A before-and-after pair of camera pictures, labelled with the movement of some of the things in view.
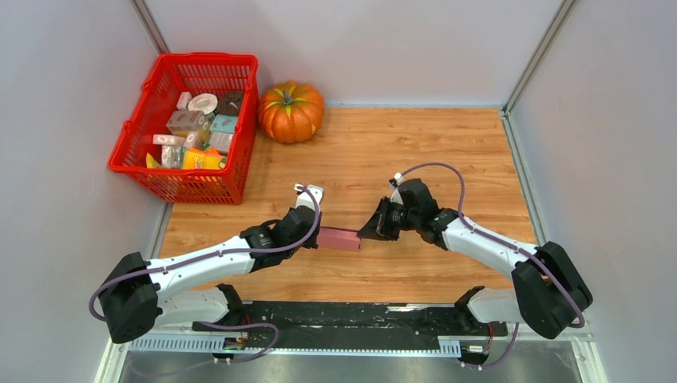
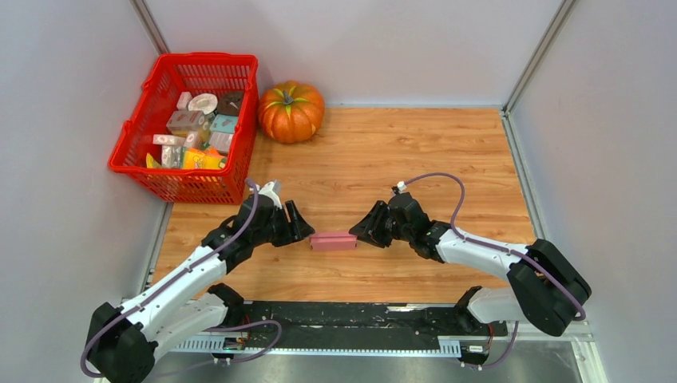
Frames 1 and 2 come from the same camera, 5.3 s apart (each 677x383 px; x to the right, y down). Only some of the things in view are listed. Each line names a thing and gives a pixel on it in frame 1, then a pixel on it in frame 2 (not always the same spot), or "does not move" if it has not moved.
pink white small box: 168,140 does not move
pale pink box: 221,141 does not move
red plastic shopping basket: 204,73 does not move
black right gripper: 377,227 -> 369,228
